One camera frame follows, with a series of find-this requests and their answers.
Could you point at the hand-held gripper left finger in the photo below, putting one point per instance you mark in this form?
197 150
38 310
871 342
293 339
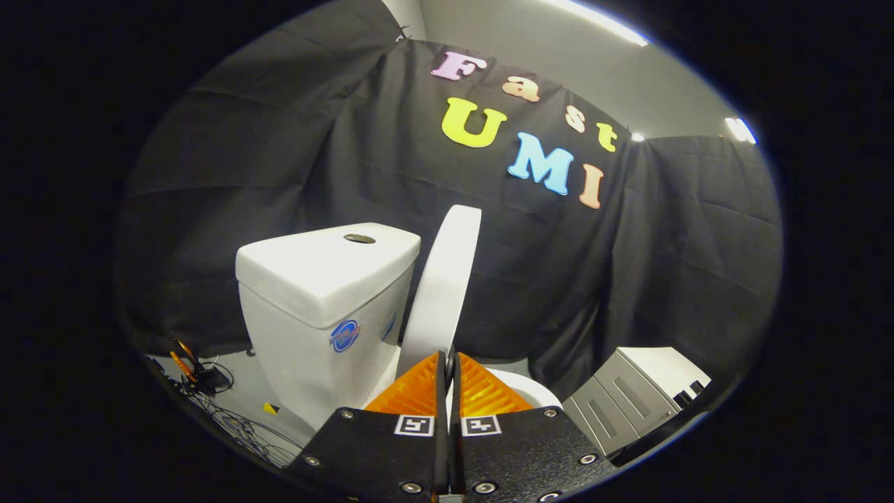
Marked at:
377 454

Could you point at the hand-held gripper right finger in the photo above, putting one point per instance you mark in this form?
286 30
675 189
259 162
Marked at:
524 454

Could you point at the grey drawer cabinet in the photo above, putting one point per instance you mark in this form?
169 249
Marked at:
628 391

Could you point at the orange black tool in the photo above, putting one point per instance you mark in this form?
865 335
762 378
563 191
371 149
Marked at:
187 363

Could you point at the black backdrop cloth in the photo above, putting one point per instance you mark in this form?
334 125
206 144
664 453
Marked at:
293 154

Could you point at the small ceiling light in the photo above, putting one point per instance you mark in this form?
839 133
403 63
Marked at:
740 130

